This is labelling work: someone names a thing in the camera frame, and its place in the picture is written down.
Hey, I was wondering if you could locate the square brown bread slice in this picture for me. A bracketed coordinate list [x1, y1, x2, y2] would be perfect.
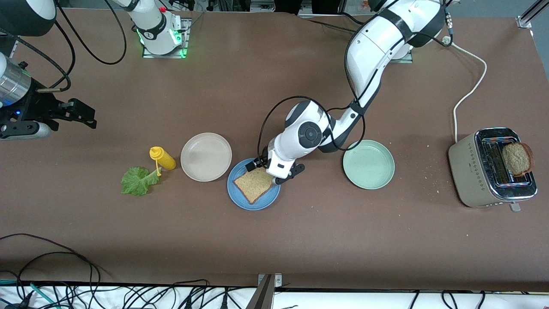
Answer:
[233, 167, 275, 205]

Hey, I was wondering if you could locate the green lettuce leaf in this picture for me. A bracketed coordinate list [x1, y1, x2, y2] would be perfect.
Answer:
[121, 167, 161, 197]

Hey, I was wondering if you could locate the yellow squeeze bottle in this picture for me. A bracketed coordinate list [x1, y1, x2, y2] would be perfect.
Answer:
[149, 146, 177, 177]

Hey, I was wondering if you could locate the rounded brown bread slice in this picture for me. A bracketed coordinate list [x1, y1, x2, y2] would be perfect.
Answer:
[501, 142, 535, 177]

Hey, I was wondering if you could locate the blue plate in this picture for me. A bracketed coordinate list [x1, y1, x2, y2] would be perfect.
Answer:
[227, 158, 281, 211]

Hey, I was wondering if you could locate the beige plate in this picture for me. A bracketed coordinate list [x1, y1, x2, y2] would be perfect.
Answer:
[180, 133, 232, 182]

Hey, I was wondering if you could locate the pale green plate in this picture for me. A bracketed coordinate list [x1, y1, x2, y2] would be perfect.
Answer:
[342, 140, 395, 190]

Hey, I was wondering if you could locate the beige metal toaster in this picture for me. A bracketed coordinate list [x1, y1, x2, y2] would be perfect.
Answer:
[448, 127, 538, 212]

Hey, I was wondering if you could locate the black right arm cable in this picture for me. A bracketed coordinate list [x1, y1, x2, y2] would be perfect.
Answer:
[0, 0, 127, 93]

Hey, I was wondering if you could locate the metal table edge bracket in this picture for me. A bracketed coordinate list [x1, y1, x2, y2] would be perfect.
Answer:
[256, 273, 283, 309]

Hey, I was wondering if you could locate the long black table cable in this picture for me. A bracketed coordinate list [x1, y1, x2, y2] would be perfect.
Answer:
[0, 233, 103, 284]

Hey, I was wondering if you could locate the looped black table cable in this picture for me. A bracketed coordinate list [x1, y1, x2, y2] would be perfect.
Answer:
[17, 252, 95, 309]

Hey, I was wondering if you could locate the black base cable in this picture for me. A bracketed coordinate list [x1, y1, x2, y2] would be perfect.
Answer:
[299, 14, 361, 34]

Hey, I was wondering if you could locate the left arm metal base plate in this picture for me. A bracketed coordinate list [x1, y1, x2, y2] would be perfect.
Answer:
[387, 46, 413, 64]

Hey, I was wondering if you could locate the teal cable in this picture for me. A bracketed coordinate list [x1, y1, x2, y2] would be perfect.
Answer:
[0, 279, 58, 309]

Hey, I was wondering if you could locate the white toaster power cord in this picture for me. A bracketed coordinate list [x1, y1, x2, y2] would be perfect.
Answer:
[442, 36, 488, 143]

